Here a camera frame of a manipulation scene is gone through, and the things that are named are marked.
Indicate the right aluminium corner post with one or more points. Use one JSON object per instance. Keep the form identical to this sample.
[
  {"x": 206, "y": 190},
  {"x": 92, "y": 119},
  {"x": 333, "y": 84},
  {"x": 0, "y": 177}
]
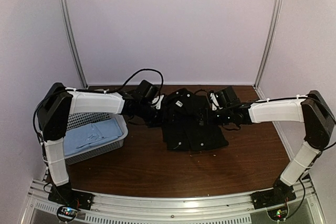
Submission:
[{"x": 276, "y": 10}]

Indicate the folded light blue shirt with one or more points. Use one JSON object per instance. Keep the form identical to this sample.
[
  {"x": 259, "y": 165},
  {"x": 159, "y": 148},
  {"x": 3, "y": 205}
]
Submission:
[{"x": 91, "y": 135}]

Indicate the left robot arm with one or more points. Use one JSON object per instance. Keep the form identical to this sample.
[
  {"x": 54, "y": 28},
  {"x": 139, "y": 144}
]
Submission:
[{"x": 50, "y": 119}]

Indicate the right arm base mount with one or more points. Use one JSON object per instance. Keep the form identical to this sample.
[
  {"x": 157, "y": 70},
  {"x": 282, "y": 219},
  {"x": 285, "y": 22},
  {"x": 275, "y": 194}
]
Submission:
[{"x": 272, "y": 197}]

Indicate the black long sleeve shirt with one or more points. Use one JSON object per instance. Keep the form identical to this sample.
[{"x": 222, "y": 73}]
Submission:
[{"x": 181, "y": 131}]

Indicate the left circuit board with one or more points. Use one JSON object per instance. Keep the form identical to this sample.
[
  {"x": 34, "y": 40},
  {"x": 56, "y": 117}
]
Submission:
[{"x": 66, "y": 213}]

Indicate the circuit board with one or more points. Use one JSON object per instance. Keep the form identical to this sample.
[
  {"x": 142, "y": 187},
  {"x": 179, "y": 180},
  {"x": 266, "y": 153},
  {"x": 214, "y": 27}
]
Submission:
[
  {"x": 278, "y": 214},
  {"x": 66, "y": 213}
]

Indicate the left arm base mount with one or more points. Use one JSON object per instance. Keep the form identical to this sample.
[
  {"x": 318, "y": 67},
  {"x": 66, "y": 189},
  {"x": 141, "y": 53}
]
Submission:
[{"x": 72, "y": 198}]

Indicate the white plastic mesh basket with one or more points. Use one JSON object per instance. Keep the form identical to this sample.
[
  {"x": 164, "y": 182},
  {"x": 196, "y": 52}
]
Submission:
[{"x": 80, "y": 119}]

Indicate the left aluminium corner post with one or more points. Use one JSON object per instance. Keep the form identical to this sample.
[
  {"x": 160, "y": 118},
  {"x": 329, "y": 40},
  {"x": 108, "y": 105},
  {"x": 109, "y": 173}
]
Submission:
[{"x": 72, "y": 43}]

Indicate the front aluminium rail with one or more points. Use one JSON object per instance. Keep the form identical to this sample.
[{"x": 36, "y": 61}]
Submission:
[{"x": 234, "y": 208}]

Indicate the aluminium corner post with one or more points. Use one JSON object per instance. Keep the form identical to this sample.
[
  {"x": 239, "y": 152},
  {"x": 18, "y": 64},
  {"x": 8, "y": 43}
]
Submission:
[
  {"x": 72, "y": 43},
  {"x": 276, "y": 10}
]

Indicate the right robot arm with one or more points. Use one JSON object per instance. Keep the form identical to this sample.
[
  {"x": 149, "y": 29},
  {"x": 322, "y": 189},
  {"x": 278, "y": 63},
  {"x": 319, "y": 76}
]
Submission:
[{"x": 311, "y": 110}]

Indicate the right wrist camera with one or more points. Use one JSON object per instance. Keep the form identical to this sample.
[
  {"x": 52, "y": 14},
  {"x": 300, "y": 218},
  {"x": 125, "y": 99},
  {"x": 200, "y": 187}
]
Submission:
[{"x": 213, "y": 100}]

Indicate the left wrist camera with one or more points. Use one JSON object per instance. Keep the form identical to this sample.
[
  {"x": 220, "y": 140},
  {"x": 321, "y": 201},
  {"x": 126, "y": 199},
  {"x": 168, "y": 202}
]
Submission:
[{"x": 156, "y": 103}]

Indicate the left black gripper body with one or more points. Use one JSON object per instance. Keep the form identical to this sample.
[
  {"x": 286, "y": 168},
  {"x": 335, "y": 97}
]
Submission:
[{"x": 151, "y": 117}]

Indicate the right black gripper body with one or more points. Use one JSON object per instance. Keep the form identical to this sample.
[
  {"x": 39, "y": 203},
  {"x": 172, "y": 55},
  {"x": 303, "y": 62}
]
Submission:
[{"x": 214, "y": 120}]

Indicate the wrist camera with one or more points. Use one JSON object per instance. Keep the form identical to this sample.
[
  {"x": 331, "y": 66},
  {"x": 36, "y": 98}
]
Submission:
[
  {"x": 213, "y": 100},
  {"x": 156, "y": 103}
]

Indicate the right circuit board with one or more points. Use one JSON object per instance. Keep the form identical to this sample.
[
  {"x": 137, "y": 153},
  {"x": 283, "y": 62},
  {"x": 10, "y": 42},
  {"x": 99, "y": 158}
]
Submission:
[{"x": 278, "y": 214}]

